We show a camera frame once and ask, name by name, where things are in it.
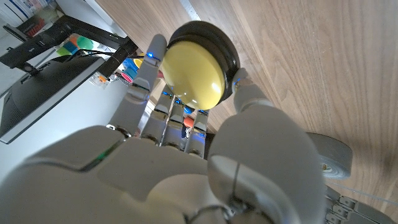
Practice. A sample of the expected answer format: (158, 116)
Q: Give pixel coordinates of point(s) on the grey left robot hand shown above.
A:
(345, 211)

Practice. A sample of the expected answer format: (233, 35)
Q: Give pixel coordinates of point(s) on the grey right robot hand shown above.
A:
(149, 174)

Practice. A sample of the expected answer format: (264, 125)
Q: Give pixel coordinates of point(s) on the yellow button with black base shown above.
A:
(192, 71)

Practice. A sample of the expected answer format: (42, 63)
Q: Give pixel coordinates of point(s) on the blue cup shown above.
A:
(130, 63)

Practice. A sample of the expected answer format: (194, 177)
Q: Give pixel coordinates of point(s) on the green cup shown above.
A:
(84, 43)

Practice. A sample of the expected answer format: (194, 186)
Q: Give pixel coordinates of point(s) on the grey bowl with label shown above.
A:
(334, 157)

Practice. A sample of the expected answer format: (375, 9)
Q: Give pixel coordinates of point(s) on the orange toy carrot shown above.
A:
(188, 122)

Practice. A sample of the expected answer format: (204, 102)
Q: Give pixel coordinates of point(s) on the blue round disc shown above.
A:
(188, 109)

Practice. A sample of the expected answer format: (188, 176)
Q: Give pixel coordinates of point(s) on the black monitor with stand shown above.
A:
(40, 87)

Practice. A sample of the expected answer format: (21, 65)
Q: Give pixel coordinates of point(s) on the grey tape strip on table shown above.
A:
(191, 9)

